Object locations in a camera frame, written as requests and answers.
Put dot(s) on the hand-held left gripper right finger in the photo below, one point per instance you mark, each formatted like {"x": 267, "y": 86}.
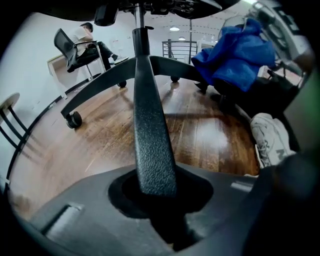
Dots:
{"x": 220, "y": 197}

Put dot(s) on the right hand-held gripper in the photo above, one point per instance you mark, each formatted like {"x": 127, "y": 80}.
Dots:
{"x": 282, "y": 30}

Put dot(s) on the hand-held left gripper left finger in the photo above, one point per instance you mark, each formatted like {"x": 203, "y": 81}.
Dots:
{"x": 100, "y": 212}

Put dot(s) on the blue cloth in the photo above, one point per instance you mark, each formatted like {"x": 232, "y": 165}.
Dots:
{"x": 235, "y": 57}

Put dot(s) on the black office chair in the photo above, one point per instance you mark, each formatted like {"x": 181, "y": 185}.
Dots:
{"x": 150, "y": 125}

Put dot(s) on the person's black trousers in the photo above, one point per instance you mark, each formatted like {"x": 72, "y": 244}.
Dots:
{"x": 257, "y": 97}

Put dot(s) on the person's white sneaker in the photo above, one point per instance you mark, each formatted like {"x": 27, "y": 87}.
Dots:
{"x": 270, "y": 140}

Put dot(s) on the round ceiling lamp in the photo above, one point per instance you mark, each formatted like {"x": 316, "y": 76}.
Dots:
{"x": 181, "y": 38}
{"x": 174, "y": 28}

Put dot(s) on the black metal railing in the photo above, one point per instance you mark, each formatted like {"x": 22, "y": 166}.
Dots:
{"x": 175, "y": 50}

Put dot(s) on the white desk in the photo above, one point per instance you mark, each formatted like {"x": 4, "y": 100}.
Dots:
{"x": 57, "y": 80}

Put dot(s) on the pale round table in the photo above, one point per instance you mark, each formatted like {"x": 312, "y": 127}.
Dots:
{"x": 8, "y": 102}

